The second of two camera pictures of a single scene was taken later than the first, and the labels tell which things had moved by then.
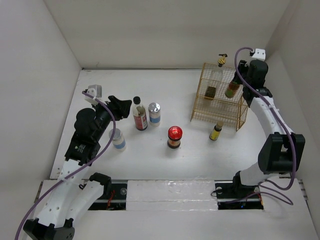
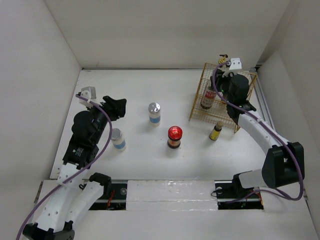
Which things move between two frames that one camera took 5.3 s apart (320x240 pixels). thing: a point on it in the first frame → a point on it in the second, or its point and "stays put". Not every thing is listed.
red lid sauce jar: [175, 133] stays put
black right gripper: [242, 67] → [218, 78]
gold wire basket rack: [218, 98] stays put
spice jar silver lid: [154, 114] stays put
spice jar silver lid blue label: [118, 141] stays put
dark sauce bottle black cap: [139, 114] → [208, 100]
